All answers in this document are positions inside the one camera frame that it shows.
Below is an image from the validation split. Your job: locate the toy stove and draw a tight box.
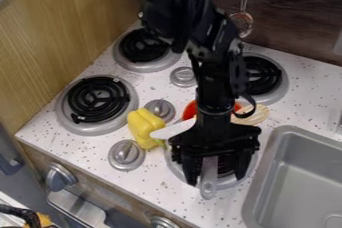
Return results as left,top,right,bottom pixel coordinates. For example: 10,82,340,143
53,26,292,192

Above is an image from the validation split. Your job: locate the wooden spoon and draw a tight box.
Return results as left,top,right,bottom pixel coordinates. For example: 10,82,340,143
229,103,272,127

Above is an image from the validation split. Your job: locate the toy sink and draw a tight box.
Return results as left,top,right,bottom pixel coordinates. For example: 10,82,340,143
240,124,342,228

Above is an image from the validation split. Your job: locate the yellow toy pepper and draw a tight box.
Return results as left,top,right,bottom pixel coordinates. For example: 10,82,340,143
126,107,169,151

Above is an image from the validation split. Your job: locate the orange pot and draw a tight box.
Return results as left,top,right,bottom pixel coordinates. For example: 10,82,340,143
180,99,245,122

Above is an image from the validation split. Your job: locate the silver hanging tool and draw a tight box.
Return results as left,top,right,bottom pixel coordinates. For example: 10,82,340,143
227,0,257,39

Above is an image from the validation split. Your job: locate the grey tool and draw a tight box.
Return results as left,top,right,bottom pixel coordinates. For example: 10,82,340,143
199,156,221,201

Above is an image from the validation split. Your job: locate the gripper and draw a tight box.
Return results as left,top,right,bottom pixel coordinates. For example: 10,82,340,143
166,112,264,187

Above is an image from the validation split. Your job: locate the white spatula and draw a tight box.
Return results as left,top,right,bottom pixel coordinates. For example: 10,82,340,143
148,117,198,140

